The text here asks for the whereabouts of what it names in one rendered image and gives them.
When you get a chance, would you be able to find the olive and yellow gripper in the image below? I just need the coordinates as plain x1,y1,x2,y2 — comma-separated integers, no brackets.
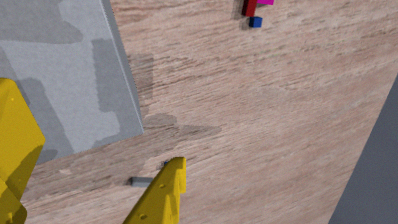
122,157,186,224

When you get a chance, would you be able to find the dark red rectangular bar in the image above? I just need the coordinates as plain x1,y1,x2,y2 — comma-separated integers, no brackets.
241,0,257,17

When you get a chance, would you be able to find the magenta block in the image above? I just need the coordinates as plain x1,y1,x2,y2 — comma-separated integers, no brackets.
257,0,274,5

